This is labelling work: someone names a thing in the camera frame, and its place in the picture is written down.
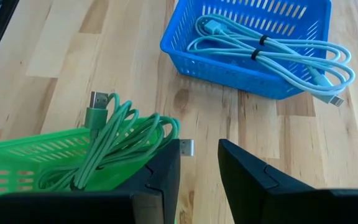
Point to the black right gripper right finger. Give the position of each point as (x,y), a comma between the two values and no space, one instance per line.
(247,183)

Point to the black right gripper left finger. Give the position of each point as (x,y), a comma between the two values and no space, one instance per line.
(160,174)

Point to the blue plastic basket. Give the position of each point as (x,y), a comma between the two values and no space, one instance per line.
(222,70)

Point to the green plastic basket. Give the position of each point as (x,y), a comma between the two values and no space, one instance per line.
(26,161)

